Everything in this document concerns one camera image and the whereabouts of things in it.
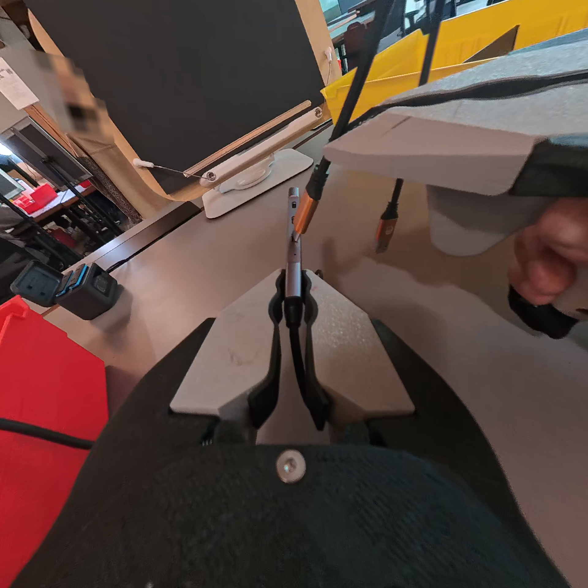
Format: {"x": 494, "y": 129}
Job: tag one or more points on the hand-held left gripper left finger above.
{"x": 229, "y": 363}

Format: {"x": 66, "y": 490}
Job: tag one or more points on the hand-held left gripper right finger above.
{"x": 358, "y": 363}

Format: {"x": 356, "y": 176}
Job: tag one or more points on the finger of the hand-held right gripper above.
{"x": 528, "y": 69}
{"x": 436, "y": 147}

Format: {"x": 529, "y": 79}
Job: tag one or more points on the yellow plastic bin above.
{"x": 482, "y": 27}

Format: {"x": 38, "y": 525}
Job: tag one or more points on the red plastic bin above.
{"x": 46, "y": 390}

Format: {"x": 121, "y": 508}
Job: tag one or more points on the person's right hand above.
{"x": 551, "y": 257}

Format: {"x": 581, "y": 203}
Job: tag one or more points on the dark battery charger case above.
{"x": 99, "y": 289}

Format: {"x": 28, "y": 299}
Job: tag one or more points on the silver monitor stand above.
{"x": 285, "y": 167}

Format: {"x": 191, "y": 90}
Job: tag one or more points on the small red bin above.
{"x": 36, "y": 197}

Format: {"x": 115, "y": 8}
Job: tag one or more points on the black computer monitor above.
{"x": 183, "y": 69}

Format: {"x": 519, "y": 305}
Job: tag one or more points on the dark framed screen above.
{"x": 50, "y": 151}

